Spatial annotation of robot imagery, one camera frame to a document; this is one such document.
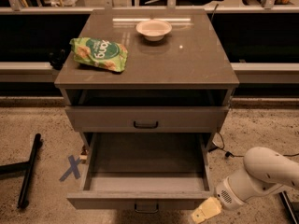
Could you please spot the grey top drawer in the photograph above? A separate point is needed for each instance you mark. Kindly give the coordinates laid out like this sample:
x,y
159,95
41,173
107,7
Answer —
x,y
168,119

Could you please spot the grey drawer cabinet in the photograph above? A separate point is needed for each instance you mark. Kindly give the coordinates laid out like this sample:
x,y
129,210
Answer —
x,y
187,68

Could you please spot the green snack bag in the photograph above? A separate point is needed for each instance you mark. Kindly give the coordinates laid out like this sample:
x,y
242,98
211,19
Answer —
x,y
100,53

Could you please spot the black stand leg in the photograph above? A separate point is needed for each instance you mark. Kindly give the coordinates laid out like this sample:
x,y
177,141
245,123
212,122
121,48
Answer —
x,y
291,208
27,167

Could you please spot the blue tape cross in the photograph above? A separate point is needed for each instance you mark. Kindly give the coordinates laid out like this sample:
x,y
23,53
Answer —
x,y
73,169

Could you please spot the black stand leg left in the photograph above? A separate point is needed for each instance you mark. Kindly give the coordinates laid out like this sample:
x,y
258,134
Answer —
x,y
27,167

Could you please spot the metal railing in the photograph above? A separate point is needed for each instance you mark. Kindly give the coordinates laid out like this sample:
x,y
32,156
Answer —
x,y
149,3

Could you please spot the white bowl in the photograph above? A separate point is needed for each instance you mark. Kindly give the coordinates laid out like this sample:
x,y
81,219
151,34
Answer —
x,y
154,30

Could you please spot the black clamp object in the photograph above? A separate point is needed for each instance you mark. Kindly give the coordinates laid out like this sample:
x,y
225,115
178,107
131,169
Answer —
x,y
57,59

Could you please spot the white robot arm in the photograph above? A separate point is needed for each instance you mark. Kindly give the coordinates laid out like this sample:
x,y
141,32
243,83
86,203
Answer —
x,y
264,172

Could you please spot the black stand leg right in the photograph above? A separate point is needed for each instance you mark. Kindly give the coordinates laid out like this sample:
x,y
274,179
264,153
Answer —
x,y
291,208

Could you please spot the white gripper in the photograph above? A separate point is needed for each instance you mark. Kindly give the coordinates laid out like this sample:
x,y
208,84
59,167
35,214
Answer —
x,y
224,194

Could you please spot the grey drawer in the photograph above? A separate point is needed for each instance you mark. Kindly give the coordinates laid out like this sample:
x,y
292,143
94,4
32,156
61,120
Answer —
x,y
144,172
168,119

